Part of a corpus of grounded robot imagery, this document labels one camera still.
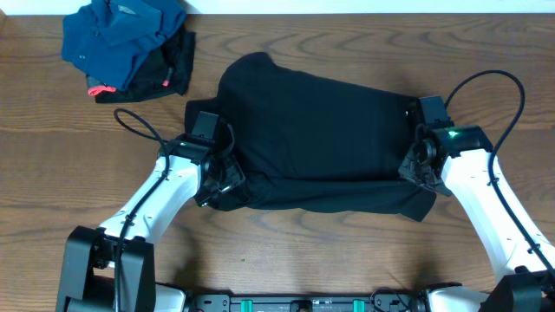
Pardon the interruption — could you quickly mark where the black folded garment red trim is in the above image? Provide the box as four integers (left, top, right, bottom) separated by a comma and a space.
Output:
86, 28, 196, 104

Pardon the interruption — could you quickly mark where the black t-shirt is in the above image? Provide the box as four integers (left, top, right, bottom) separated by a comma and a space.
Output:
184, 52, 436, 221

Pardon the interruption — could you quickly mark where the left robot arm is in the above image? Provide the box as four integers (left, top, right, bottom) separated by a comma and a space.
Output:
55, 133, 245, 311

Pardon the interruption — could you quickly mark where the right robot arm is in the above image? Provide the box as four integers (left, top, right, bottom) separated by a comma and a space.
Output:
399, 125, 554, 311

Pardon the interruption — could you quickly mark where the blue polo shirt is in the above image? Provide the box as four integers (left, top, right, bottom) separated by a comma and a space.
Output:
61, 0, 186, 90

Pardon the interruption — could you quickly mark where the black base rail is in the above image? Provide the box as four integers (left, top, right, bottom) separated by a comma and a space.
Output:
184, 292, 428, 312

